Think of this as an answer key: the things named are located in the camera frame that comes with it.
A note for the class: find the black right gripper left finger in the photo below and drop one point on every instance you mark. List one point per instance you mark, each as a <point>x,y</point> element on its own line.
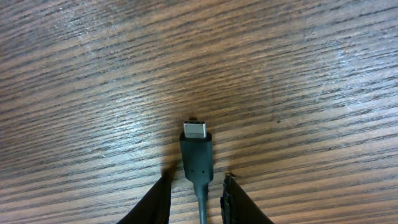
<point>154,207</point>

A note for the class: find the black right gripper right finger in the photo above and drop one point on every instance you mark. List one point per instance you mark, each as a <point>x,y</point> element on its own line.
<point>237,207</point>

